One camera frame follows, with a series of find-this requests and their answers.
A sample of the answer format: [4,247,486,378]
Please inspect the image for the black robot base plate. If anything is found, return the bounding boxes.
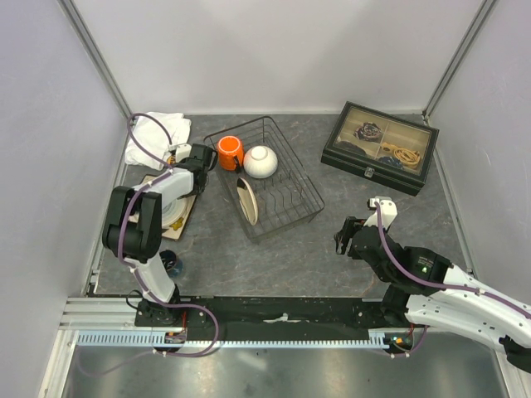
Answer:
[134,296,410,340]

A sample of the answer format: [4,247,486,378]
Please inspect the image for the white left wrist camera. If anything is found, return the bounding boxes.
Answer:
[166,143,192,164]

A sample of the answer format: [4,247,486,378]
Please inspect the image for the small dark blue cup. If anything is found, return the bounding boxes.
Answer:
[159,250,183,278]

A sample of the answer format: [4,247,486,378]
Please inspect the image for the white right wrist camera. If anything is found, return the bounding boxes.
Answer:
[364,197,397,231]

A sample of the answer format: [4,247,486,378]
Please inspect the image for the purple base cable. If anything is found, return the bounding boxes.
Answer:
[75,302,220,377]

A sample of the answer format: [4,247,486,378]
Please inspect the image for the square floral plate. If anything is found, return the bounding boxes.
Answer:
[143,171,196,240]

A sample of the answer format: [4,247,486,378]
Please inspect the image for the white crumpled cloth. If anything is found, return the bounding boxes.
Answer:
[124,112,192,171]

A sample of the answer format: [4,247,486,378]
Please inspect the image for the black glass-lid jewelry box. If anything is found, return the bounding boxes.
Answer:
[321,101,439,197]

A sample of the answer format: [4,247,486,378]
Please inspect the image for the blue ringed round plate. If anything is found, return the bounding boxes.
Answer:
[162,198,189,229]

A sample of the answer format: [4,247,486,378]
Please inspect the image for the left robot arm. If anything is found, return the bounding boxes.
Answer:
[102,144,218,326]

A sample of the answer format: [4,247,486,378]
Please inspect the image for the aluminium frame rail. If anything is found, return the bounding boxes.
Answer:
[58,0,132,118]

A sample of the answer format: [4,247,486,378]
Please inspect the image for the orange plastic mug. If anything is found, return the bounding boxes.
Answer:
[217,135,245,172]

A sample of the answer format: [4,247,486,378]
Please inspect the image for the white ceramic bowl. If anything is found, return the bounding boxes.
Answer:
[243,145,279,179]

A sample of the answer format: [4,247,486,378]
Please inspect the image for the black wire dish rack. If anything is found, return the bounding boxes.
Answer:
[203,116,324,243]

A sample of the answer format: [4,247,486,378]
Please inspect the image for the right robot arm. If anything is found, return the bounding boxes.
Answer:
[334,216,530,372]

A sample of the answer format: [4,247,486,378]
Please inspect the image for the blue slotted cable duct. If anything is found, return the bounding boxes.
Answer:
[76,330,389,349]

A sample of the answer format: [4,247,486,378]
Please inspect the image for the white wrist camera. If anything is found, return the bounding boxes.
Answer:
[364,197,397,231]
[166,143,192,164]

